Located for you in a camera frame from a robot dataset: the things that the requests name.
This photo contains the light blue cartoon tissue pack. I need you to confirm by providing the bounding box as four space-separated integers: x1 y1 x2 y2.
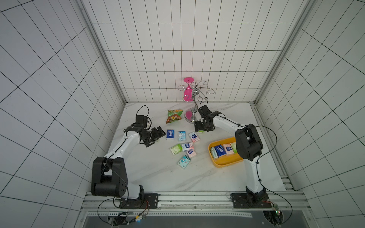
178 131 186 142

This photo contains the white blue tissue pack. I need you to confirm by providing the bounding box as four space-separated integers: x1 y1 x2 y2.
189 132 200 143

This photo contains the lime green tissue pack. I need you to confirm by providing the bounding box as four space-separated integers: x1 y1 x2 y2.
170 143 183 155

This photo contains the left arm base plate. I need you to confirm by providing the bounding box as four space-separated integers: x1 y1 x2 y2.
119 193 159 209

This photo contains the yellow plastic storage box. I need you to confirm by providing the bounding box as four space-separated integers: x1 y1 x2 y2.
208 137 243 168

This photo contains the red green snack bag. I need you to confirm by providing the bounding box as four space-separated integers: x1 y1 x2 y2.
166 109 183 124

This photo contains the dark blue Tempo tissue pack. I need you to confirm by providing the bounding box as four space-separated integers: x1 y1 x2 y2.
166 129 175 140

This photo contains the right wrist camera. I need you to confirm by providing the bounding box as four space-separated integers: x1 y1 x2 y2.
198 105 212 119

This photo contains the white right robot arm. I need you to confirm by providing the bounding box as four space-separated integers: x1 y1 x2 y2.
194 105 267 204

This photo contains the silver metal hook stand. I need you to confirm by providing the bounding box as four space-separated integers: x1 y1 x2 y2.
177 80 215 124

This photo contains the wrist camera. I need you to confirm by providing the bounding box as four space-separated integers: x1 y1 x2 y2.
135 115 152 130
198 105 212 119

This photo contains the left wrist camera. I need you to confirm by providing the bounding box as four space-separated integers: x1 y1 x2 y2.
135 115 152 130

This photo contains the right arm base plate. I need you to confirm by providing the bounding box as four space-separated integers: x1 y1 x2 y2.
230 193 272 209

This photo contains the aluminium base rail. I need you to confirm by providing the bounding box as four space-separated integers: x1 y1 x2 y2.
81 192 311 218

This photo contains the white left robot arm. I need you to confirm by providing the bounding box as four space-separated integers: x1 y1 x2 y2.
91 126 166 200

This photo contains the pink hourglass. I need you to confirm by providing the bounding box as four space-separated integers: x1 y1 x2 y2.
183 77 194 102

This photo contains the pink blue tissue pack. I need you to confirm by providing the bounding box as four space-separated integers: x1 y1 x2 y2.
186 149 197 159

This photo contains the teal cartoon tissue pack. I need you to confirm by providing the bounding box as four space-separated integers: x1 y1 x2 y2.
178 155 191 169

